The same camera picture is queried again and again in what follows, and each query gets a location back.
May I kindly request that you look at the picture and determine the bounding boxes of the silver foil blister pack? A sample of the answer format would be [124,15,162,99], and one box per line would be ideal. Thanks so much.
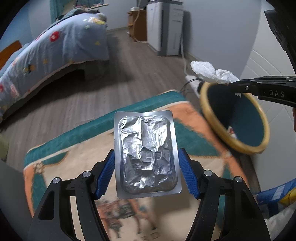
[113,110,182,199]

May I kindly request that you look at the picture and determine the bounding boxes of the wooden desk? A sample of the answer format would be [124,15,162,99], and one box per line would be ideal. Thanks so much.
[127,9,147,42]

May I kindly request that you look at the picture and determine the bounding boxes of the wooden bed frame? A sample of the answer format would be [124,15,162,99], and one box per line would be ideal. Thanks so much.
[0,40,22,69]

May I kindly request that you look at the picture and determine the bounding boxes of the teal curtain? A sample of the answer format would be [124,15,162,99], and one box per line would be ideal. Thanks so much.
[50,0,104,23]

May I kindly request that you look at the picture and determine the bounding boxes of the red white snack bag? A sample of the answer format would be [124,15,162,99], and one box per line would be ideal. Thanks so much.
[227,126,237,139]

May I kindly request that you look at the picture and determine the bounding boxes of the teal orange patterned rug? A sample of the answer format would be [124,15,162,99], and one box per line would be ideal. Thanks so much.
[23,91,244,240]

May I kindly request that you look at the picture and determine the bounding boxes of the blue cartoon print duvet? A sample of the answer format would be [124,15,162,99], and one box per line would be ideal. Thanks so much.
[1,9,109,115]

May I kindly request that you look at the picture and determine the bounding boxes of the white air purifier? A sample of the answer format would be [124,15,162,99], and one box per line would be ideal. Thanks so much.
[147,1,184,56]

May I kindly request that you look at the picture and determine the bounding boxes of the blue yellow package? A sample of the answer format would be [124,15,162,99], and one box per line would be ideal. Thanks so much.
[254,179,295,205]

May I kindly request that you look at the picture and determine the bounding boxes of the white power strip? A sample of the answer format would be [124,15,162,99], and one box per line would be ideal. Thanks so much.
[185,75,203,98]

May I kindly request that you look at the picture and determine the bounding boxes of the yellow rimmed teal trash bin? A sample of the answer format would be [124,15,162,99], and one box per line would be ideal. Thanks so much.
[200,83,270,155]

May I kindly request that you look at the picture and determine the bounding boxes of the white tissue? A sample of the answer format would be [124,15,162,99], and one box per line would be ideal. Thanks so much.
[184,61,239,85]

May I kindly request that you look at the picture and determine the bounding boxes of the green cloth on nightstand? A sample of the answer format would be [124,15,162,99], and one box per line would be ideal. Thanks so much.
[0,134,9,161]

